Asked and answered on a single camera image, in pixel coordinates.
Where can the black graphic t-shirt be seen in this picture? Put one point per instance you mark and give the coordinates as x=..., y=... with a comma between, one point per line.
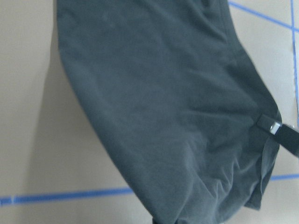
x=174, y=98

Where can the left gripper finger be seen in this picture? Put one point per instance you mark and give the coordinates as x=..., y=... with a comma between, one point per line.
x=272, y=133

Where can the brown paper table mat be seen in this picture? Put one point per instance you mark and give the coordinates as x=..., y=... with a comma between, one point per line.
x=53, y=168

